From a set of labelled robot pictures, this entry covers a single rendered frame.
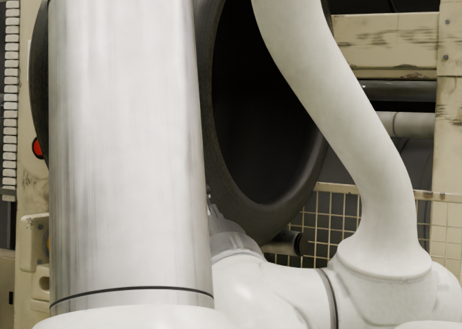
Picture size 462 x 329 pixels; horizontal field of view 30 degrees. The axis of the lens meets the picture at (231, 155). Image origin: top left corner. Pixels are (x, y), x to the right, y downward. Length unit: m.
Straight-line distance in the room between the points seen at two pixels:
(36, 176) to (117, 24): 1.10
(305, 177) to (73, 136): 1.05
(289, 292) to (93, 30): 0.43
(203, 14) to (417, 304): 0.54
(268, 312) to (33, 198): 0.86
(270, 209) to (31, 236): 0.41
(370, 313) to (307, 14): 0.32
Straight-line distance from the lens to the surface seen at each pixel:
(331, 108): 0.84
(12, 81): 1.69
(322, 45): 0.81
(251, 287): 0.89
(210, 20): 1.26
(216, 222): 1.04
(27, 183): 1.65
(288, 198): 1.49
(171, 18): 0.57
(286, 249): 1.58
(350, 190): 1.73
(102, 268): 0.50
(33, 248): 1.51
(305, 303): 0.90
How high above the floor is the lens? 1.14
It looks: 3 degrees down
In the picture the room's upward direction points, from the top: 2 degrees clockwise
